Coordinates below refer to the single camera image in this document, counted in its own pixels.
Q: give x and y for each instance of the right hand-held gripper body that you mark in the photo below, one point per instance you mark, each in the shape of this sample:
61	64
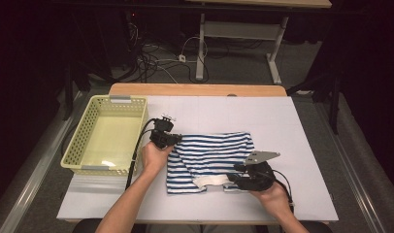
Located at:
259	179

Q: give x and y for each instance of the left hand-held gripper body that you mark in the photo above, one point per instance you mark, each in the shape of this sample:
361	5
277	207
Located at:
159	137

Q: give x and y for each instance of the blue white striped baby romper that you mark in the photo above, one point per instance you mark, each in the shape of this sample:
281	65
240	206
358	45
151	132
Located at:
211	149

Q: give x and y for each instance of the yellow perforated plastic basket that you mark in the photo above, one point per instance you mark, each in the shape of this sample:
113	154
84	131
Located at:
133	105

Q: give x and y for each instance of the person's left hand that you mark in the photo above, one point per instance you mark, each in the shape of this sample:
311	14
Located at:
156	160

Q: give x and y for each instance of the person's right hand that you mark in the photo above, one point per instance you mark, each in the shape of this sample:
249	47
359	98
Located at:
276	199

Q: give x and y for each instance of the white table mat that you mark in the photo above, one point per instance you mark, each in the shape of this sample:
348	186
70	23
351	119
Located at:
282	129

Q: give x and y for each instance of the dark table grommet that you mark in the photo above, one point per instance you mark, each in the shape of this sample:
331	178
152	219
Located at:
232	95

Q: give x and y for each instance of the white power plug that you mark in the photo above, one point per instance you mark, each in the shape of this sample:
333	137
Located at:
182	58

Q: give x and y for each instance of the black stand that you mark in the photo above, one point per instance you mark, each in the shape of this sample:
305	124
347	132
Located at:
69	93
334	103

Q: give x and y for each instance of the black chair armrest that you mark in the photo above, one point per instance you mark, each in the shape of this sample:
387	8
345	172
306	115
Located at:
86	227

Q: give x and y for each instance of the wooden desk with white legs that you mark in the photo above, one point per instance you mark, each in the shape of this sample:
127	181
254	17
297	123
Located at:
240	30

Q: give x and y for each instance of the metal floor rail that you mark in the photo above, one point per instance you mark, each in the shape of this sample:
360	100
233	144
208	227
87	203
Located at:
340	145
39	171

